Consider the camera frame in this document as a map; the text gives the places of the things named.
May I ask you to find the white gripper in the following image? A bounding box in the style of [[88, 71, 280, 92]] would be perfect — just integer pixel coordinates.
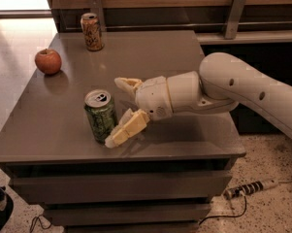
[[105, 76, 173, 149]]

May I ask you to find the green soda can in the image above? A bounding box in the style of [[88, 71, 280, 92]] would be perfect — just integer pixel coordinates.
[[84, 89, 117, 144]]

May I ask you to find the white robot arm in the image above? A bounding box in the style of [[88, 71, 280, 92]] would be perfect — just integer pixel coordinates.
[[105, 52, 292, 149]]

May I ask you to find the orange soda can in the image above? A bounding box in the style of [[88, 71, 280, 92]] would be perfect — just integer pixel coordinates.
[[81, 13, 104, 51]]

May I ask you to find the grey drawer cabinet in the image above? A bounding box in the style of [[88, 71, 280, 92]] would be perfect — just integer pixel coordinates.
[[0, 29, 247, 233]]

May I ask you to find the red apple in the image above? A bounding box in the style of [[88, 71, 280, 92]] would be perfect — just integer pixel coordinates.
[[35, 49, 62, 75]]

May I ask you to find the white power strip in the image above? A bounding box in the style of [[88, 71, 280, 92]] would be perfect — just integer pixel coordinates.
[[223, 179, 278, 200]]

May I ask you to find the grey side shelf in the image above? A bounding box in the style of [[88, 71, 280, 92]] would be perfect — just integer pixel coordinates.
[[196, 30, 292, 45]]

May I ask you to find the left metal bracket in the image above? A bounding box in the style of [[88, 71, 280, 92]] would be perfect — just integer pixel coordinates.
[[88, 0, 106, 32]]

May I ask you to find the metal bracket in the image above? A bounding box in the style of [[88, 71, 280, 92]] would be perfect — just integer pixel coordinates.
[[223, 0, 246, 40], [88, 0, 106, 32]]

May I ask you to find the right metal bracket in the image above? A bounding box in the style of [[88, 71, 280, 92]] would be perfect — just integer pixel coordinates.
[[223, 0, 246, 40]]

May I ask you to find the black power cable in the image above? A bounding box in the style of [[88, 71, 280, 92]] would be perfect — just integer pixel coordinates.
[[198, 191, 248, 226]]

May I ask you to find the black cable under cabinet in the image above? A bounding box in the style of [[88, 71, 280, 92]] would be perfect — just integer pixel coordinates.
[[28, 214, 52, 233]]

